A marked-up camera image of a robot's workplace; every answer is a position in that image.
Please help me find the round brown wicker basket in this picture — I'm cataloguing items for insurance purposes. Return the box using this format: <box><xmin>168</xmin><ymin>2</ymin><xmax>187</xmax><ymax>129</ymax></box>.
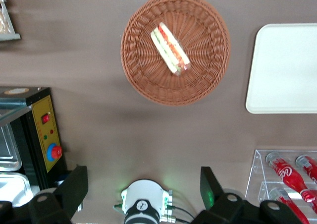
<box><xmin>120</xmin><ymin>0</ymin><xmax>231</xmax><ymax>107</ymax></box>

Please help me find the clear bag of crackers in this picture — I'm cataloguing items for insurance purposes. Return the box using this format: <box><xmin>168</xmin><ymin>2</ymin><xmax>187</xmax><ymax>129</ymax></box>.
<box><xmin>0</xmin><ymin>2</ymin><xmax>13</xmax><ymax>34</ymax></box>

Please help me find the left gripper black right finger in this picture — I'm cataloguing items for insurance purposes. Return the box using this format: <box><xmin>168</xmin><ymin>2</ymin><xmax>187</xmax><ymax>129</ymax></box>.
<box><xmin>195</xmin><ymin>166</ymin><xmax>246</xmax><ymax>224</ymax></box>

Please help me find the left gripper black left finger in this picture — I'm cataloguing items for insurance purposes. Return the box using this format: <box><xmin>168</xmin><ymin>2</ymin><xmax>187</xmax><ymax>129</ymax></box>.
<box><xmin>28</xmin><ymin>166</ymin><xmax>89</xmax><ymax>224</ymax></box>

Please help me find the steel warmer pan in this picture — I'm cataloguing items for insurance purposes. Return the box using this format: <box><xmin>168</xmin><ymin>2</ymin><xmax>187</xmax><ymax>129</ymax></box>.
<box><xmin>0</xmin><ymin>123</ymin><xmax>22</xmax><ymax>172</ymax></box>
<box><xmin>0</xmin><ymin>171</ymin><xmax>35</xmax><ymax>207</ymax></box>

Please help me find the clear acrylic bottle rack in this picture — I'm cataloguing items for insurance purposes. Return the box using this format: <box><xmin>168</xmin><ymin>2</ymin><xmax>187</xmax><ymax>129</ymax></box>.
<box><xmin>245</xmin><ymin>149</ymin><xmax>317</xmax><ymax>224</ymax></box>

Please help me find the black food warmer yellow panel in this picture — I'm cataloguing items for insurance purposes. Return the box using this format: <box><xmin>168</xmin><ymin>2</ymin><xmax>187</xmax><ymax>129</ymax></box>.
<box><xmin>0</xmin><ymin>86</ymin><xmax>68</xmax><ymax>207</ymax></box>

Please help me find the triangle sandwich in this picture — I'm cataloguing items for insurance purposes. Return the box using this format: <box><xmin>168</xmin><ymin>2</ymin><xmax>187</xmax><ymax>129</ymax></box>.
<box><xmin>150</xmin><ymin>22</ymin><xmax>191</xmax><ymax>76</ymax></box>

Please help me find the grey wire snack tray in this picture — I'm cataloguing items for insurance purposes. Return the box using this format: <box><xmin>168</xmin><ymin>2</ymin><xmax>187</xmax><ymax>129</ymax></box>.
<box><xmin>0</xmin><ymin>0</ymin><xmax>22</xmax><ymax>42</ymax></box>

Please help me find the cream plastic tray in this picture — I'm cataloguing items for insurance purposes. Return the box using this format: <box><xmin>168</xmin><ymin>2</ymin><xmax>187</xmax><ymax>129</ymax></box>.
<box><xmin>245</xmin><ymin>23</ymin><xmax>317</xmax><ymax>114</ymax></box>

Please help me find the red cola bottle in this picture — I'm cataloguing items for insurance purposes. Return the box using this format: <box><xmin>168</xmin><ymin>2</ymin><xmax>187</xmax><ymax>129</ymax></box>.
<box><xmin>295</xmin><ymin>154</ymin><xmax>317</xmax><ymax>183</ymax></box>
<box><xmin>269</xmin><ymin>188</ymin><xmax>311</xmax><ymax>224</ymax></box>
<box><xmin>265</xmin><ymin>151</ymin><xmax>317</xmax><ymax>214</ymax></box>

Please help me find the red and blue stop knob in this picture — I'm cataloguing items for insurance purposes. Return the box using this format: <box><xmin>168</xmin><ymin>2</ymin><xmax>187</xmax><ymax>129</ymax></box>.
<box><xmin>47</xmin><ymin>142</ymin><xmax>63</xmax><ymax>162</ymax></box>

